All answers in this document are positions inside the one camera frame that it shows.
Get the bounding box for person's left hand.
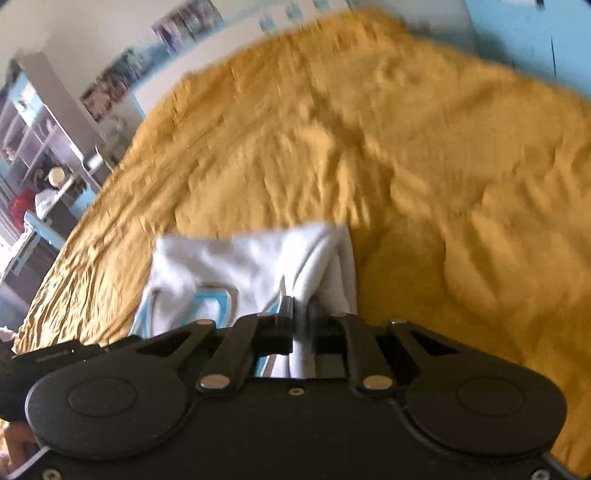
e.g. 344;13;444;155
1;421;41;479

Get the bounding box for white small garment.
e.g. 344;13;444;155
129;222;358;379

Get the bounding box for white open shelf unit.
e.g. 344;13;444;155
0;58;116;278

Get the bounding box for red bag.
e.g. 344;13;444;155
8;188;38;229

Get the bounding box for light blue chair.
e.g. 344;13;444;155
0;210;65;278

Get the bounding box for mustard yellow blanket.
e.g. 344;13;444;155
11;9;591;476

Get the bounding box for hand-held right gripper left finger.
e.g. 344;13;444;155
137;296;295;394

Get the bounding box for light blue wardrobe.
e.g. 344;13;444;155
471;0;591;100

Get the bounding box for row of wall photos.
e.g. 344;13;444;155
79;0;352;123

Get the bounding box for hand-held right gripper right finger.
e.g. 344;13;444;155
305;299;459;394

